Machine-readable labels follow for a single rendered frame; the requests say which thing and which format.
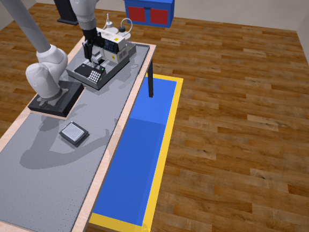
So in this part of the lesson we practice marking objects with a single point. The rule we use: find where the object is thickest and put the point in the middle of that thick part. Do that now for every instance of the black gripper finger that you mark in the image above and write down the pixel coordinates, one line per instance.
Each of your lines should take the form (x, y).
(88, 51)
(100, 43)

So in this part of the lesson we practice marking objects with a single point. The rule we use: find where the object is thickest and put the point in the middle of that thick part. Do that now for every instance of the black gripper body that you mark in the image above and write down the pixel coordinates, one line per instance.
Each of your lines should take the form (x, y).
(90, 34)

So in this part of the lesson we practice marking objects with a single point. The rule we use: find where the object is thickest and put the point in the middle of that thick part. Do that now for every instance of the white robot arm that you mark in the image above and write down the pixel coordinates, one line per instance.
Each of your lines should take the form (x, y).
(44, 76)

